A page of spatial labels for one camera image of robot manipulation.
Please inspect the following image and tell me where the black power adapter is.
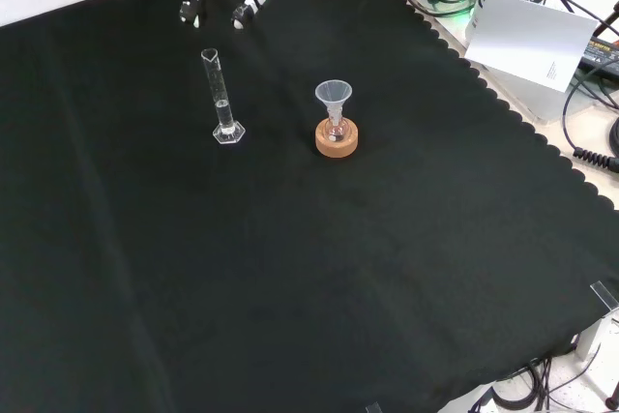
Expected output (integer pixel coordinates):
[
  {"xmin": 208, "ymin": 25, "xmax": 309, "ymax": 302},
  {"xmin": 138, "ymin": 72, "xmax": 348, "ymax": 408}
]
[{"xmin": 577, "ymin": 35, "xmax": 619, "ymax": 76}]

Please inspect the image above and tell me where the black bench cloth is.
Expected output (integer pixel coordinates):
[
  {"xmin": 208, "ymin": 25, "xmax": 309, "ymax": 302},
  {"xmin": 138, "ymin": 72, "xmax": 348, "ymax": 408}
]
[{"xmin": 0, "ymin": 0, "xmax": 619, "ymax": 413}]

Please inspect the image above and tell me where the small round-bottom glass flask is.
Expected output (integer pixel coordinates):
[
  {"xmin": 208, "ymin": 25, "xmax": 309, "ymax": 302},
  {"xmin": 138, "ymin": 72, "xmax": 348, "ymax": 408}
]
[{"xmin": 324, "ymin": 112, "xmax": 348, "ymax": 142}]

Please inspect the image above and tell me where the black cable bundle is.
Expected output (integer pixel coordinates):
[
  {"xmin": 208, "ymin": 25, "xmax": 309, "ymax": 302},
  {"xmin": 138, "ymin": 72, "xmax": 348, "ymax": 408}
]
[{"xmin": 468, "ymin": 354, "xmax": 619, "ymax": 413}]

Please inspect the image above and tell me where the cork ring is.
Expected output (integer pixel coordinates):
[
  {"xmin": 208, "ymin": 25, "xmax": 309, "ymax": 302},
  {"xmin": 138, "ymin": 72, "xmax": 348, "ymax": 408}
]
[{"xmin": 314, "ymin": 118, "xmax": 362, "ymax": 159}]

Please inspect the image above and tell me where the black coiled cable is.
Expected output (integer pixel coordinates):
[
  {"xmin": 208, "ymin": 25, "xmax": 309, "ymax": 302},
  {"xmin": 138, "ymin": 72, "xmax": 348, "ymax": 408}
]
[{"xmin": 560, "ymin": 69, "xmax": 619, "ymax": 170}]

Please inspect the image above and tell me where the clear plastic funnel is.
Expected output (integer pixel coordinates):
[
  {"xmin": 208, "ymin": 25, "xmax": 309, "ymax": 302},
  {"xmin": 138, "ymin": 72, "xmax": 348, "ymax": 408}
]
[{"xmin": 314, "ymin": 79, "xmax": 353, "ymax": 127}]

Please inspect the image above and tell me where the clear graduated cylinder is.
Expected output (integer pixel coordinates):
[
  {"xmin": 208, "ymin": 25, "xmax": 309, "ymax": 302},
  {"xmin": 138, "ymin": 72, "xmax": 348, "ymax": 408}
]
[{"xmin": 200, "ymin": 47, "xmax": 247, "ymax": 145}]

